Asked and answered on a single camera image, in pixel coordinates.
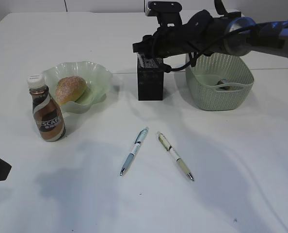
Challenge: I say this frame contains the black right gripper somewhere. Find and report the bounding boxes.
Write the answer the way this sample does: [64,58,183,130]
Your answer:
[132,27,197,58]

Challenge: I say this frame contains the brown paper ball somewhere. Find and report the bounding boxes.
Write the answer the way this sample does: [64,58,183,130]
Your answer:
[216,79,231,91]

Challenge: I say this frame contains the blue grey pen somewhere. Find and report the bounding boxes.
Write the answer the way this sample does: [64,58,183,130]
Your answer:
[120,127,149,176]

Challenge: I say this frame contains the beige pen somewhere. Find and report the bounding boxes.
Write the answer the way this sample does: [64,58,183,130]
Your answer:
[156,132,194,182]

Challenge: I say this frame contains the sugared bread roll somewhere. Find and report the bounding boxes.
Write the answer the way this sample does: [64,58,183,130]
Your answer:
[55,76,87,106]

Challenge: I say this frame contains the brown Nescafe coffee bottle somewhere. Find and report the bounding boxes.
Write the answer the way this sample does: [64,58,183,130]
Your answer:
[27,74,66,142]

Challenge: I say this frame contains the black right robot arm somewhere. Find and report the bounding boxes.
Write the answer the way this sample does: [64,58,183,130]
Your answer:
[132,10,288,59]

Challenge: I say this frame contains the black mesh pen holder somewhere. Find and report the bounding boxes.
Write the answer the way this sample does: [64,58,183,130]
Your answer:
[137,58,164,101]

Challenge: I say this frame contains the green plastic basket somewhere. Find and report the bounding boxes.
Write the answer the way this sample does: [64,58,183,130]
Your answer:
[186,53,254,111]

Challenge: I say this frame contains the green wavy glass plate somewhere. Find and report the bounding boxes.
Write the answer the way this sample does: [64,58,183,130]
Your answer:
[42,61,113,114]

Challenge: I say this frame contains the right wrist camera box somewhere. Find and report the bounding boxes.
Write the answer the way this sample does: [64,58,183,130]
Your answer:
[144,1,182,27]

